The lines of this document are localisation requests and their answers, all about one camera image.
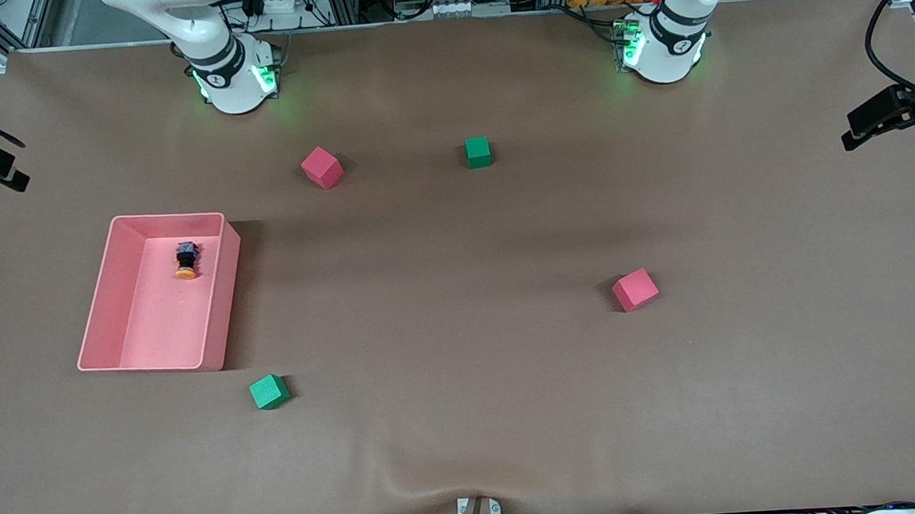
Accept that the white terminal block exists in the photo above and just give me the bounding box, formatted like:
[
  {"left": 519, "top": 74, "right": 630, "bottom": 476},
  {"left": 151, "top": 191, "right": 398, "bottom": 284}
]
[{"left": 408, "top": 0, "right": 484, "bottom": 20}]

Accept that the pink foam cube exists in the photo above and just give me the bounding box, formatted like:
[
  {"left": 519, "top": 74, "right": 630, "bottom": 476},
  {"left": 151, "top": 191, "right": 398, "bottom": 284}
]
[
  {"left": 299, "top": 145, "right": 345, "bottom": 193},
  {"left": 610, "top": 267, "right": 662, "bottom": 314}
]

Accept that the pink plastic bin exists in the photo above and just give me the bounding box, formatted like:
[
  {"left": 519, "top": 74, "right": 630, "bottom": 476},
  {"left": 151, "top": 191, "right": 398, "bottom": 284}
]
[{"left": 68, "top": 209, "right": 250, "bottom": 381}]

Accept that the orange capped black button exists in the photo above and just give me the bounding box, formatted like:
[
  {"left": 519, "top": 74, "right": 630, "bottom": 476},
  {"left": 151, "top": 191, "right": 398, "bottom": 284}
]
[{"left": 173, "top": 241, "right": 201, "bottom": 282}]

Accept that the brown table cover sheet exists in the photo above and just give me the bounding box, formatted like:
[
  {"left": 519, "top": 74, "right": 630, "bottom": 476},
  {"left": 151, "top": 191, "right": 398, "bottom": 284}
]
[{"left": 0, "top": 0, "right": 915, "bottom": 514}]

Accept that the green foam cube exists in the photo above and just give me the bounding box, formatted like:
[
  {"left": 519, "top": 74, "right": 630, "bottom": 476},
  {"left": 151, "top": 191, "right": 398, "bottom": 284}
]
[
  {"left": 464, "top": 136, "right": 493, "bottom": 170},
  {"left": 248, "top": 372, "right": 291, "bottom": 412}
]

